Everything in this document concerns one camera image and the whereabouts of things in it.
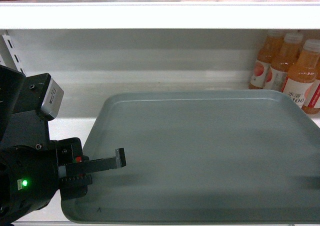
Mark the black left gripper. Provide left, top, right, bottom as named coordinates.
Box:
left=51, top=137, right=127, bottom=200

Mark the grey silver serving tray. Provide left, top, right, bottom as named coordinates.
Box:
left=61, top=90, right=320, bottom=224

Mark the white upper store shelf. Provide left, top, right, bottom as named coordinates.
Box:
left=0, top=0, right=320, bottom=30

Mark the orange juice bottle C100 front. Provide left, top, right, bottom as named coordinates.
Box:
left=281, top=39, right=320, bottom=108

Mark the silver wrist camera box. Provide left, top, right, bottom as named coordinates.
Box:
left=40, top=78, right=64, bottom=121

